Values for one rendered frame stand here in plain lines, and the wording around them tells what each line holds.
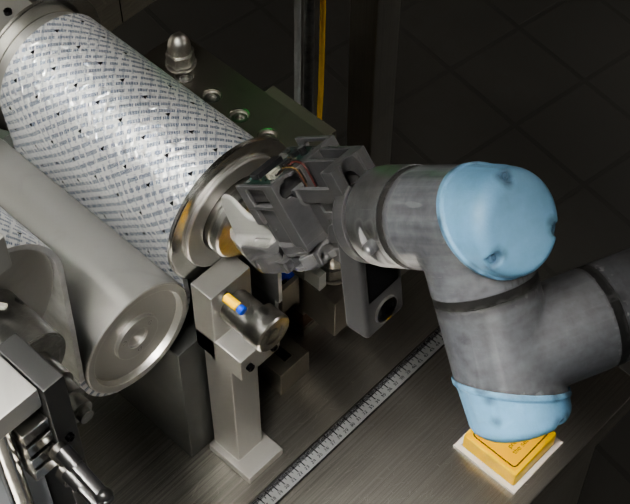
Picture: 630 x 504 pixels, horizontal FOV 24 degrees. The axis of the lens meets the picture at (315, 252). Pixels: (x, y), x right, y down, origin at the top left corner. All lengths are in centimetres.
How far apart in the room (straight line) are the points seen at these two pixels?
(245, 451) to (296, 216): 47
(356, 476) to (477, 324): 58
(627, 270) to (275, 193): 27
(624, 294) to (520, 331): 8
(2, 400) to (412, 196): 30
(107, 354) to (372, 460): 37
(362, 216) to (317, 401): 57
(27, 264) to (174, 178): 18
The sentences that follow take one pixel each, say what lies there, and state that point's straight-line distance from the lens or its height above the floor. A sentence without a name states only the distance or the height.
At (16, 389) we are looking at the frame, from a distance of 97.
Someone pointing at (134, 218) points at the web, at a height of 125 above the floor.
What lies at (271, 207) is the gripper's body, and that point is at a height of 138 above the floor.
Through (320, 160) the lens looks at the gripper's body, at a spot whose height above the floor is 142.
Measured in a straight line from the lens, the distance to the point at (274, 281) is 145.
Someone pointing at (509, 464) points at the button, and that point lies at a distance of 152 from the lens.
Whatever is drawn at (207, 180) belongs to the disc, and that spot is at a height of 131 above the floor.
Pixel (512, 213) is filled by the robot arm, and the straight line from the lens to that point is 95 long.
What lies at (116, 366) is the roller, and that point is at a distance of 131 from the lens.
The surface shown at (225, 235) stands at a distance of 125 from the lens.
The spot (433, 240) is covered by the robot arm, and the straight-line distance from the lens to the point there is 97.
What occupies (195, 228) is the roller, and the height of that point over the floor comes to 127.
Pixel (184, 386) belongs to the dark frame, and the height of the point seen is 104.
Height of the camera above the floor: 226
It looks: 54 degrees down
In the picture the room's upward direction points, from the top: straight up
